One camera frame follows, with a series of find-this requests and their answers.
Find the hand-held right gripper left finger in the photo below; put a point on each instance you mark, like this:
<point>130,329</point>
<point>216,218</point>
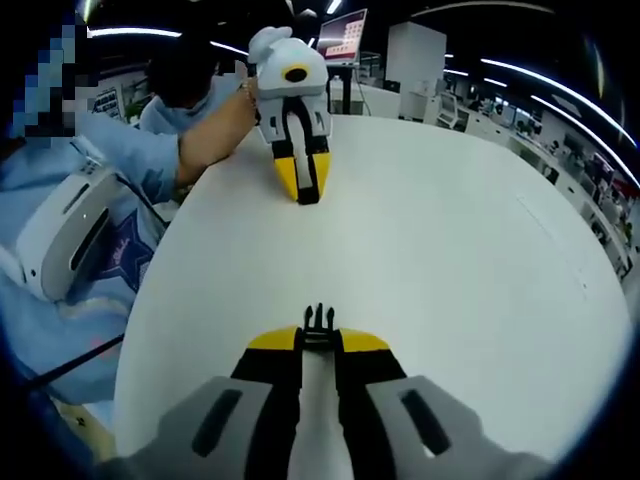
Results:
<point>280,360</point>

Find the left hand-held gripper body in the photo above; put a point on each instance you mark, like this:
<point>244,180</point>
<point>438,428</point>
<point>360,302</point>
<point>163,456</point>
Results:
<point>290,70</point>

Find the blue and white wall poster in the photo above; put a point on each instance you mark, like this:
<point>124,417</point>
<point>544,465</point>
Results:
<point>107,102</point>

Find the white office chair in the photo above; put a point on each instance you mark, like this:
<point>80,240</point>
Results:
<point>450,110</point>

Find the row of white office desks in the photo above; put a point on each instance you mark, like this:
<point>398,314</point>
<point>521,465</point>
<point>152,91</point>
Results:
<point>575,185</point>

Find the person's light blue shirt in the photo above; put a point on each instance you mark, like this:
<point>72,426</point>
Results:
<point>140,165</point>

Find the white worn device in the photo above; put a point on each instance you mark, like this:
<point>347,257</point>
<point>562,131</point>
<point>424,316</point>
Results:
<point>60,225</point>

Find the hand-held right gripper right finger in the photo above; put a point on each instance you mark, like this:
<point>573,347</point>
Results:
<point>360,360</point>

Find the computer monitor with pink screen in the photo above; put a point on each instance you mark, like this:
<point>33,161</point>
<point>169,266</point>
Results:
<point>345,37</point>

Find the black plastic buckle pronged part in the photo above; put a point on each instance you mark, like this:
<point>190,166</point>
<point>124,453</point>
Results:
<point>318,340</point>

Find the black monitor stand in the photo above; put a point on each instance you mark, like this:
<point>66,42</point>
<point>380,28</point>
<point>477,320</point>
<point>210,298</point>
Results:
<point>346,90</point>

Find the white ceiling light strip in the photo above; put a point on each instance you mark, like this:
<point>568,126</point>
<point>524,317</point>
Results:
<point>135,31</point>
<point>500,63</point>

